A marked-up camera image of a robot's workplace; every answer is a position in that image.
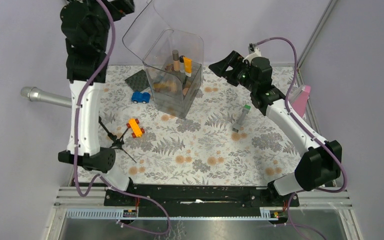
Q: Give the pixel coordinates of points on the dark grey building plate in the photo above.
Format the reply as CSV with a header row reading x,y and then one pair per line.
x,y
138,82

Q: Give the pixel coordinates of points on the orange round sponge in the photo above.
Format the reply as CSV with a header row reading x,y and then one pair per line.
x,y
185,91

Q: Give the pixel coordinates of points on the clear acrylic organizer box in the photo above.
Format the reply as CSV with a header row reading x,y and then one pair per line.
x,y
152,37

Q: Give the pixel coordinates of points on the pink stand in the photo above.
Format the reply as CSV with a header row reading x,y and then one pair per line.
x,y
299,99

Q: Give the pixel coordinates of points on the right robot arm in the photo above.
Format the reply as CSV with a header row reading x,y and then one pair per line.
x,y
319,163

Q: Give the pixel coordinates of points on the silver microphone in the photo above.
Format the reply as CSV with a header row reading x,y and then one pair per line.
x,y
34,94

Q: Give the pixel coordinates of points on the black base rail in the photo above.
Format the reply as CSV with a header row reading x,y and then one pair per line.
x,y
195,201

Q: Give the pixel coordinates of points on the beige makeup sponge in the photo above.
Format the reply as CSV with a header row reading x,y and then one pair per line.
x,y
165,87

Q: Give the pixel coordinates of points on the black mascara stick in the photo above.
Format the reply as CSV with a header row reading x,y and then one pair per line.
x,y
185,80

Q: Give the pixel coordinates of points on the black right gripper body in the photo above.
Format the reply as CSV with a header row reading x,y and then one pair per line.
x,y
244,79

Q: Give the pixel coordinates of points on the blue toy car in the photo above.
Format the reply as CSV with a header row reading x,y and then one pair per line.
x,y
140,97

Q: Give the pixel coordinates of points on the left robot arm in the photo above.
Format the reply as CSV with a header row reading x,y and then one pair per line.
x,y
89,30

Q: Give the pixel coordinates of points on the beige foundation tube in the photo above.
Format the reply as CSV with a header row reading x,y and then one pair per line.
x,y
176,60

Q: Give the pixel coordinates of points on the orange cream tube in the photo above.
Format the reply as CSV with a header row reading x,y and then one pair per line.
x,y
187,66

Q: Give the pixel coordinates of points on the grey square tube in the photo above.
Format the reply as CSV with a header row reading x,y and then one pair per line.
x,y
239,122

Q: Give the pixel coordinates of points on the yellow red toy block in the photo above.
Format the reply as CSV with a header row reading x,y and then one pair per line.
x,y
134,125

